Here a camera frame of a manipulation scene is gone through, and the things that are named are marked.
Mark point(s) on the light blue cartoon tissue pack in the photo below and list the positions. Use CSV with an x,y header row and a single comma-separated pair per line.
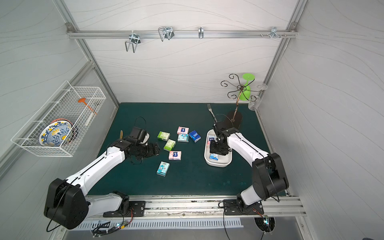
x,y
214,157

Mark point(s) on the metal bracket hook right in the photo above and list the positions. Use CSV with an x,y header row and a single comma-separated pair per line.
x,y
273,34

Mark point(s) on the blue yellow patterned plate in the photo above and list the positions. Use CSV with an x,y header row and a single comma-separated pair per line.
x,y
55,133

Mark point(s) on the round black fan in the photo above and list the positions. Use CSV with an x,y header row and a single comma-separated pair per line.
x,y
266,224

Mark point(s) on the green tissue pack middle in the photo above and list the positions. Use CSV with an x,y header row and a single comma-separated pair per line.
x,y
169,146

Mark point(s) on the green tissue pack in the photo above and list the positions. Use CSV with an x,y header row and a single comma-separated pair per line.
x,y
163,136
169,146

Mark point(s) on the orange handled utensil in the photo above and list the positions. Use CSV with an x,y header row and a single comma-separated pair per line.
x,y
83,100

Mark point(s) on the aluminium crossbar rail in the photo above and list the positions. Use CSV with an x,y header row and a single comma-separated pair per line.
x,y
179,34

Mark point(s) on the teal cartoon tissue pack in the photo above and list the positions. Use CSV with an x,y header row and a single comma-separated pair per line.
x,y
183,138
163,169

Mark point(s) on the metal double hook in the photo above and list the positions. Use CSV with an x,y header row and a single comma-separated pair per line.
x,y
166,33
132,42

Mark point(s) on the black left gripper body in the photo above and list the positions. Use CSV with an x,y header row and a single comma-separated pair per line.
x,y
151,150

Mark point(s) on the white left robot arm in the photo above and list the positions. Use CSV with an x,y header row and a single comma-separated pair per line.
x,y
68,203

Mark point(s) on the green plastic goblet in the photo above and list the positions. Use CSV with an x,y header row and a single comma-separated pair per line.
x,y
246,93

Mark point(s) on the teal cartoon tissue pack upper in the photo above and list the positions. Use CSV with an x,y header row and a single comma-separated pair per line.
x,y
183,138

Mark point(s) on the small metal hook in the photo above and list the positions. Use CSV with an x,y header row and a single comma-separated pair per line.
x,y
201,32

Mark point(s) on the white wire basket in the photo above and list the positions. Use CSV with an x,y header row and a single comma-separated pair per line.
x,y
62,104

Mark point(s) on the metal double hook middle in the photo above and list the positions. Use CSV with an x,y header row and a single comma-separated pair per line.
x,y
166,33

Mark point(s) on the pink tissue pack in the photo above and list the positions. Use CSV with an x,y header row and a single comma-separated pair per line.
x,y
175,155
209,139
183,131

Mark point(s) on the green tissue pack far left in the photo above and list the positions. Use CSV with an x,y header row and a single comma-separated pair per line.
x,y
163,136

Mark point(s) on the dark blue tissue pack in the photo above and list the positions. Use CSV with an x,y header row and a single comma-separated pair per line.
x,y
194,136

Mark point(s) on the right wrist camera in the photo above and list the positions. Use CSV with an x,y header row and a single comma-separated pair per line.
x,y
219,127

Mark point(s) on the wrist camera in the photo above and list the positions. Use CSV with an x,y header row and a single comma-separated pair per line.
x,y
219,127
138,134

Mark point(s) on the white slotted cable duct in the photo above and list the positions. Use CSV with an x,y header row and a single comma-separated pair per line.
x,y
167,224

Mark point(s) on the clear plastic goblet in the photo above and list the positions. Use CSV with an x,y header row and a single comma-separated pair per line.
x,y
255,97

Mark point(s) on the silver metal fork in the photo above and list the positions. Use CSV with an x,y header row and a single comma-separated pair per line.
x,y
212,113

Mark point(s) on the metal double hook left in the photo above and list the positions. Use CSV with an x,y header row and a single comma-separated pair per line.
x,y
132,42

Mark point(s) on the teal cartoon tissue pack lower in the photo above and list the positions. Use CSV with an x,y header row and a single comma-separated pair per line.
x,y
163,169

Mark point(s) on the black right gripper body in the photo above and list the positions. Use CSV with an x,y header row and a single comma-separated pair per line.
x,y
218,149

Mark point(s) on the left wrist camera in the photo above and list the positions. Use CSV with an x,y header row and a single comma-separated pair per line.
x,y
138,134

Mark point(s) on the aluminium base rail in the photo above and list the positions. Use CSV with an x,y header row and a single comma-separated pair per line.
x,y
184,207

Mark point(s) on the black metal cup tree stand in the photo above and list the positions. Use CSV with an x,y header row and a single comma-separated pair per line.
x,y
234,116

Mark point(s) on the white plastic storage box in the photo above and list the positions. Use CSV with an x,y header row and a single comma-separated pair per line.
x,y
221,161

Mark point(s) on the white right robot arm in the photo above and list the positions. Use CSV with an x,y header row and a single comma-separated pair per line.
x,y
269,177

